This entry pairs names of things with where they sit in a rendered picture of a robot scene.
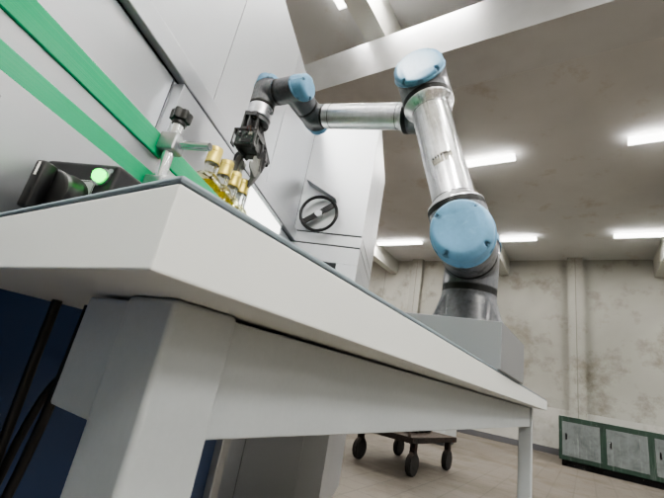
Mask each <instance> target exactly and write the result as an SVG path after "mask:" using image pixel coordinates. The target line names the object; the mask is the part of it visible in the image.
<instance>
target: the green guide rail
mask: <svg viewBox="0 0 664 498"><path fill-rule="evenodd" d="M0 69H1V70H2V71H3V72H4V73H6V74H7V75H8V76H9V77H11V78H12V79H13V80H14V81H16V82H17V83H18V84H19V85H21V86H22V87H23V88H24V89H26V90H27V91H28V92H29V93H30V94H32V95H33V96H34V97H35V98H37V99H38V100H39V101H40V102H42V103H43V104H44V105H45V106H47V107H48V108H49V109H50V110H52V111H53V112H54V113H55V114H57V115H58V116H59V117H60V118H62V119H63V120H64V121H65V122H67V123H68V124H69V125H71V126H72V127H73V128H74V129H76V130H77V131H78V132H79V133H80V134H82V135H83V136H84V137H85V138H87V139H88V140H89V141H90V142H92V143H93V144H94V145H95V146H97V147H98V148H99V149H100V150H102V151H103V152H104V153H105V154H107V155H108V156H109V157H110V158H112V159H113V160H114V161H115V162H117V163H118V164H119V165H120V166H122V167H123V168H124V169H125V170H127V171H128V173H129V174H130V175H132V176H133V177H134V178H135V179H137V180H138V181H139V182H140V183H142V181H143V178H144V176H145V174H149V175H153V174H154V171H155V169H156V166H157V163H158V160H159V158H160V155H161V152H160V151H159V150H158V149H157V147H156V144H157V141H158V139H159V136H160V132H159V131H158V130H157V129H156V128H155V127H154V126H153V125H152V123H151V122H150V121H149V120H148V119H147V118H146V117H145V116H144V115H143V114H142V113H141V112H140V111H139V109H138V108H137V107H136V106H135V105H134V104H133V103H132V102H131V101H130V100H129V99H128V98H127V97H126V95H125V94H124V93H123V92H122V91H121V90H120V89H119V88H118V87H117V86H116V85H115V83H114V82H113V81H112V80H111V79H110V78H109V77H108V76H107V75H106V74H105V73H104V72H103V71H102V69H101V68H100V67H99V66H98V65H97V64H96V63H95V62H94V61H93V60H92V59H91V58H90V57H89V55H88V54H87V53H86V52H85V51H84V50H83V49H82V48H81V47H80V46H79V45H78V44H77V43H76V41H75V40H74V39H73V38H72V37H71V36H70V35H69V34H68V33H67V32H66V31H65V30H64V29H63V27H61V26H60V25H59V24H58V23H57V22H56V20H55V19H54V18H53V17H52V16H51V15H50V13H49V12H48V11H47V10H46V9H45V8H44V7H43V6H42V5H41V4H40V3H39V2H38V0H0ZM177 176H185V177H187V178H188V179H190V180H191V181H193V182H195V183H196V184H198V185H200V186H201V187H203V188H204V189H206V190H208V191H209V192H211V193H213V194H214V195H216V196H217V197H218V195H217V194H216V192H215V191H214V190H213V189H212V188H211V187H210V186H209V185H208V184H207V183H206V182H205V181H204V179H203V178H202V177H201V176H200V175H199V174H198V173H197V172H196V171H195V170H194V169H193V168H192V167H191V165H190V164H189V163H188V162H187V161H186V160H185V159H184V158H183V157H182V156H181V157H174V158H173V161H172V163H171V166H170V169H169V172H168V175H167V177H166V179H168V178H173V177H177Z"/></svg>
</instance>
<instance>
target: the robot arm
mask: <svg viewBox="0 0 664 498"><path fill-rule="evenodd" d="M394 79H395V80H394V82H395V84H396V86H397V87H398V90H399V93H400V97H401V101H402V102H401V103H345V104H318V103H317V101H316V100H315V98H314V94H315V87H314V84H313V80H312V78H311V77H310V76H309V75H308V74H306V73H302V74H293V75H291V76H287V77H282V78H278V77H277V76H276V75H275V74H273V73H267V72H264V73H261V74H260V75H259V76H258V78H257V80H256V82H255V84H254V88H253V93H252V96H251V99H250V103H249V105H248V109H247V111H245V114H244V117H243V120H242V124H241V127H235V128H234V131H233V135H232V137H231V140H230V144H231V145H232V146H233V147H234V146H235V147H236V149H237V152H236V153H235V154H234V157H233V160H231V161H233V162H234V168H233V171H237V172H240V173H241V174H242V171H243V170H244V169H245V167H246V163H245V162H244V159H245V160H246V161H247V160H248V159H251V160H253V161H249V169H250V172H251V173H250V179H249V180H248V185H247V187H248V188H250V187H251V186H252V185H253V184H254V183H255V182H256V180H257V179H258V178H259V176H260V174H261V173H262V172H263V170H264V168H265V167H268V166H269V164H270V159H269V155H268V150H267V145H266V140H265V135H264V131H267V130H268V129H269V125H270V123H271V120H272V116H273V115H274V109H275V106H282V105H290V107H291V108H292V109H293V111H294V112H295V113H296V115H297V116H298V117H299V118H300V120H301V121H302V122H303V124H304V126H305V127H306V128H307V129H308V130H309V131H310V132H311V133H313V134H316V135H319V134H321V133H324V132H325V131H326V130H327V129H328V128H330V129H378V130H400V131H401V132H402V133H403V134H416V135H417V139H418V143H419V147H420V152H421V156H422V160H423V164H424V168H425V173H426V177H427V181H428V185H429V189H430V194H431V198H432V202H433V203H432V205H431V206H430V207H429V209H428V217H429V222H430V240H431V244H432V246H433V248H434V250H435V252H436V253H437V255H438V256H439V257H440V259H441V260H442V262H443V264H444V266H445V270H444V279H443V289H442V295H441V298H440V300H439V302H438V304H437V306H436V308H435V311H434V313H433V315H441V316H450V317H461V318H471V319H481V320H491V321H501V322H502V319H501V315H500V311H499V308H498V304H497V291H498V277H499V262H500V253H501V240H500V236H499V234H498V233H497V229H496V224H495V222H494V219H493V217H492V216H491V214H490V213H489V210H488V207H487V204H486V200H485V198H484V197H483V196H482V195H481V194H478V193H476V192H475V191H474V189H473V186H472V183H471V179H470V176H469V172H468V169H467V166H466V162H465V159H464V155H463V152H462V149H461V145H460V142H459V138H458V135H457V129H456V126H455V122H454V119H453V115H452V109H453V105H454V102H455V97H454V93H453V90H452V87H451V83H450V80H449V77H448V73H447V69H446V61H445V60H444V58H443V55H442V54H441V53H440V52H439V51H438V50H436V49H434V48H428V47H426V48H420V49H417V50H414V51H412V52H410V53H408V54H407V55H405V56H404V57H403V58H402V59H401V61H400V62H398V63H397V65H396V67H395V69H394ZM238 129H239V130H238ZM234 134H235V135H236V137H235V140H234V142H233V140H232V139H233V136H234Z"/></svg>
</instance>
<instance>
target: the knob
mask: <svg viewBox="0 0 664 498"><path fill-rule="evenodd" d="M86 195H88V188H87V186H86V184H85V183H84V182H83V181H82V180H80V179H79V178H77V177H75V176H72V175H69V174H67V173H65V172H63V171H61V170H59V169H57V167H55V166H54V165H52V164H51V163H49V162H48V161H45V160H38V161H37V163H36V165H35V167H34V169H33V171H32V173H31V175H30V178H29V180H28V182H27V184H26V186H25V188H24V190H23V192H22V193H21V195H20V197H19V199H18V201H17V205H18V206H19V207H21V208H28V207H33V206H38V205H42V204H47V203H52V202H57V201H62V200H67V199H72V198H76V197H81V196H86Z"/></svg>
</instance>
